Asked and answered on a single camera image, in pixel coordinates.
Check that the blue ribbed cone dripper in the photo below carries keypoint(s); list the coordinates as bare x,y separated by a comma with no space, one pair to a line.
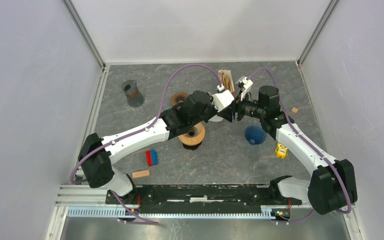
255,135

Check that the light wooden ring holder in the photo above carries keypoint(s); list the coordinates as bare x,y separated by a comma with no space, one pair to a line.
194,135

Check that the grey glass carafe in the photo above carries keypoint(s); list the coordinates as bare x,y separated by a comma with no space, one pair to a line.
133,95

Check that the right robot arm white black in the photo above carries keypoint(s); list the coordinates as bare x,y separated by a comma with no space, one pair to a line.
332,185

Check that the red blue lego brick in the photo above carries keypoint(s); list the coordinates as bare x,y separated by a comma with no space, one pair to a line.
152,158

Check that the dark wooden ring holder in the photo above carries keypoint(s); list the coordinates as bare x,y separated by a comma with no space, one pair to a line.
178,99

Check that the aluminium frame rail front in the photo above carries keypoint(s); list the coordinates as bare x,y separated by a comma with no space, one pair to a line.
85,202

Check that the long wooden block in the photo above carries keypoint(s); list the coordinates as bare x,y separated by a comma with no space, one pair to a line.
141,174

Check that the yellow owl toy block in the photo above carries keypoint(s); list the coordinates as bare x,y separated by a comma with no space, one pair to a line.
281,151

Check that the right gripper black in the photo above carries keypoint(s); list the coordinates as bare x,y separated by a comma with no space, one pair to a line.
240,115

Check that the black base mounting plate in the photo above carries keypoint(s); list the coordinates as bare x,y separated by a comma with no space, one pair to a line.
205,198

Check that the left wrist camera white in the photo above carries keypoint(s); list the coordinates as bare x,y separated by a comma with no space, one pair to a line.
222,99

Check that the white paper coffee filter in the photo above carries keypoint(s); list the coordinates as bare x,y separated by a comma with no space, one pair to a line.
216,118

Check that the brown paper filters stack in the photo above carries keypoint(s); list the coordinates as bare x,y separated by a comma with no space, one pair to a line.
225,76

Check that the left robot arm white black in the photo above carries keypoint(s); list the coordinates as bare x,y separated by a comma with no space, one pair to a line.
98,154

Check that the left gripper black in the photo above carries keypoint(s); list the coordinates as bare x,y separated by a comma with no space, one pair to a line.
214,112

